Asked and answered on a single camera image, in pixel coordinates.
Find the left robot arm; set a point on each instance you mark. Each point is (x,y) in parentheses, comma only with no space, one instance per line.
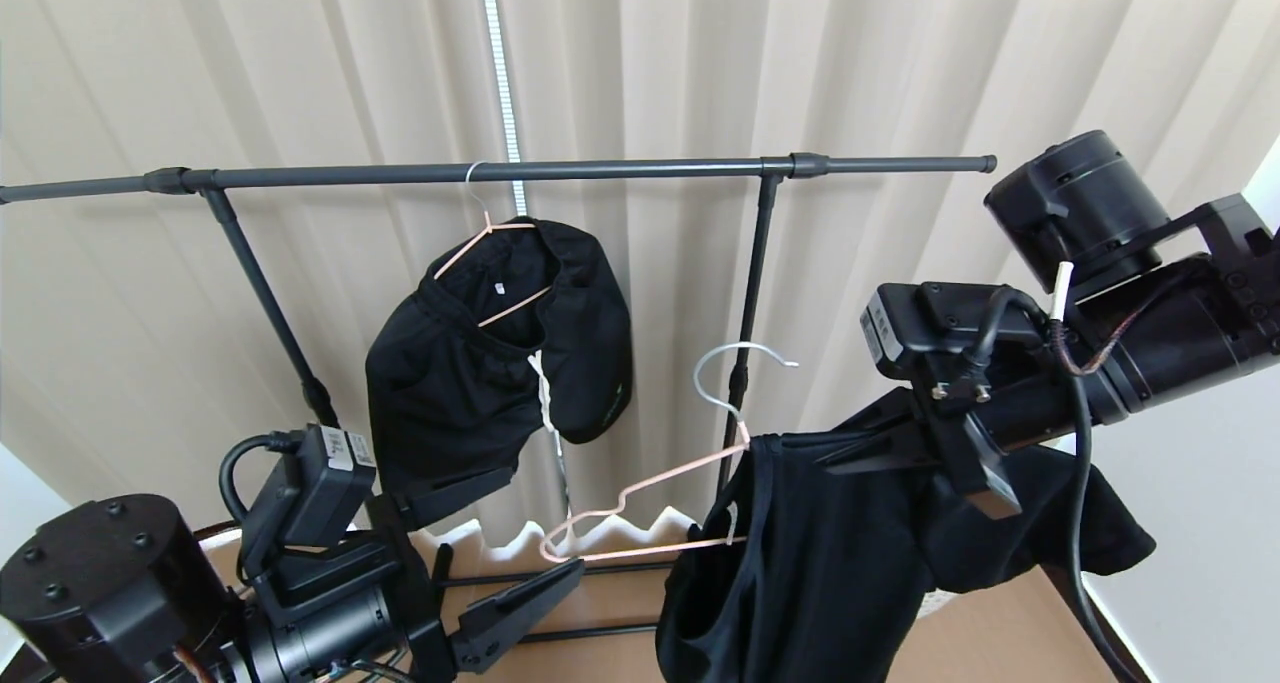
(100,583)

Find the beige curtain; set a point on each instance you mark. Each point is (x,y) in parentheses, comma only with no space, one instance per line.
(850,63)

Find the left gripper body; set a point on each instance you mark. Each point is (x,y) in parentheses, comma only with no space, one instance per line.
(330,623)

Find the black shorts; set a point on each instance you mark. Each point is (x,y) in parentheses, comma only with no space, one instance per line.
(450,383)

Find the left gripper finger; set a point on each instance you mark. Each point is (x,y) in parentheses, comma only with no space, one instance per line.
(510,613)
(450,498)

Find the pink clothes hanger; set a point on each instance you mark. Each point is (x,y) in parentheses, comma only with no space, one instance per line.
(515,306)
(640,551)

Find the black clothes rack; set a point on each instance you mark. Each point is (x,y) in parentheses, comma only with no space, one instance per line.
(350,175)

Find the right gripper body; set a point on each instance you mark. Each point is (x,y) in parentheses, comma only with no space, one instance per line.
(1150,363)

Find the black garment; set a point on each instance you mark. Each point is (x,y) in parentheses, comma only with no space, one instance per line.
(850,583)

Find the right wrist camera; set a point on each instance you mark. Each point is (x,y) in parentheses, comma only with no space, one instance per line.
(930,333)

